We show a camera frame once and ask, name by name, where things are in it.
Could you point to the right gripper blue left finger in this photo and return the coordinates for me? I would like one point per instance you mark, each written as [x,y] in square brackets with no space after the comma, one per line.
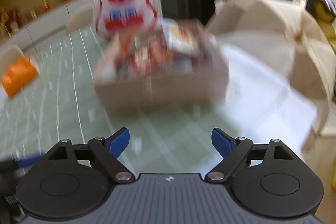
[106,152]

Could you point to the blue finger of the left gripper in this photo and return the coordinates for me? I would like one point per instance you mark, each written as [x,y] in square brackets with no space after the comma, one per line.
[30,160]

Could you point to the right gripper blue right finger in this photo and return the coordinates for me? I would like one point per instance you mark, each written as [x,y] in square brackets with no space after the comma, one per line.
[234,152]

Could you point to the green grid tablecloth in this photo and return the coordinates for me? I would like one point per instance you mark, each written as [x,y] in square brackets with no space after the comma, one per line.
[61,104]

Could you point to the beige sofa armchair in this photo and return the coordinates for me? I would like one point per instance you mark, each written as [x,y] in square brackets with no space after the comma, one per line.
[281,74]

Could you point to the orange tissue box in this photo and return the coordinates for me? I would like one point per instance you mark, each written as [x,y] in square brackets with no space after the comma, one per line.
[19,74]

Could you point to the pink storage box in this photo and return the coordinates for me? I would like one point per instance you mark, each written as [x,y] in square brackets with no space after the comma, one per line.
[178,62]

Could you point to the beige dining chair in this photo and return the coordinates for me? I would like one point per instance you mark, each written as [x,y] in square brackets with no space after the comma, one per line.
[10,55]
[81,18]

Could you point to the red white bunny bag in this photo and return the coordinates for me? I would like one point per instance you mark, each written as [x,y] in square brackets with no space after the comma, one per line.
[111,16]

